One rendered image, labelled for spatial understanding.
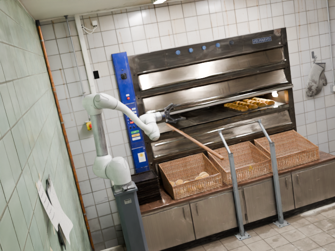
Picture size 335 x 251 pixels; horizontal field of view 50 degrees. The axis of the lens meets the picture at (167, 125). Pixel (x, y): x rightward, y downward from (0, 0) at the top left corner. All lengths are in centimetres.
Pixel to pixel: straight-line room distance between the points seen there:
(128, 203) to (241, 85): 203
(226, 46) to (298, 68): 100
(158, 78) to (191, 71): 39
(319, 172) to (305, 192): 28
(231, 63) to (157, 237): 210
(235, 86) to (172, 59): 82
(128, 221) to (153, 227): 62
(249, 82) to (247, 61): 26
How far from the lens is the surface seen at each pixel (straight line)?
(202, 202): 384
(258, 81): 445
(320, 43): 490
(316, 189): 448
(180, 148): 415
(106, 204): 419
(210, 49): 420
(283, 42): 462
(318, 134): 501
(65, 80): 389
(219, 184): 391
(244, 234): 412
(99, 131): 317
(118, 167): 306
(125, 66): 389
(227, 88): 427
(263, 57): 448
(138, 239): 331
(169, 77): 403
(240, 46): 435
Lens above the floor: 211
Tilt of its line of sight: 12 degrees down
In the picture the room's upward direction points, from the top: 10 degrees counter-clockwise
